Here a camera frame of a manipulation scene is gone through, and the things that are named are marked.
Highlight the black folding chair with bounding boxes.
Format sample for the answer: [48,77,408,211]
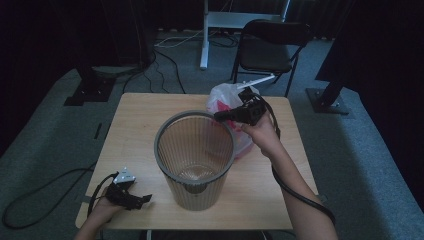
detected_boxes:
[230,19,313,98]

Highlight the black stand with square base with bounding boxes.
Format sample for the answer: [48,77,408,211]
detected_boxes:
[63,64,138,107]

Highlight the thick black gripper cable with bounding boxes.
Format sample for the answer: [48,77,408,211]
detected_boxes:
[253,94,337,228]

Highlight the black floor cable loop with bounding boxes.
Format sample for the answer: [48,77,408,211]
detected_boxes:
[1,161,98,231]

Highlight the beige ribbed trash bin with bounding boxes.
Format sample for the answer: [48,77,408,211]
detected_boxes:
[153,109,237,212]

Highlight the person's left hand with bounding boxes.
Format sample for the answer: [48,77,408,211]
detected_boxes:
[88,187,127,224]

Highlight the translucent plastic bag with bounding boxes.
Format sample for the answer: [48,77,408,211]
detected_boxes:
[205,82,260,160]

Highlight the person's right hand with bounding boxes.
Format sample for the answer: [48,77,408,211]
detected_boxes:
[241,112,285,160]

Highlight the black stand with slanted pole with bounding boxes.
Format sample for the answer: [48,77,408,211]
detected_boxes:
[305,74,351,116]

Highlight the black floor cables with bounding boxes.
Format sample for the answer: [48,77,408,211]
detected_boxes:
[122,49,188,95]

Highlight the white floor cable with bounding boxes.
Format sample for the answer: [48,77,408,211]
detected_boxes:
[154,29,205,48]

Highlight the white metal desk frame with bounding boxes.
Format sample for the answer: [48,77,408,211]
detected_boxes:
[199,0,291,70]

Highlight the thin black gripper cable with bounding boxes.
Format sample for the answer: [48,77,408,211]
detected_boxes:
[87,171,120,218]

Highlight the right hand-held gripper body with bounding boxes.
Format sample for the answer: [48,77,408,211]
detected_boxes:
[233,74,277,127]

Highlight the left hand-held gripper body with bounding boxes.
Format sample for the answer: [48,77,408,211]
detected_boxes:
[105,167,141,211]

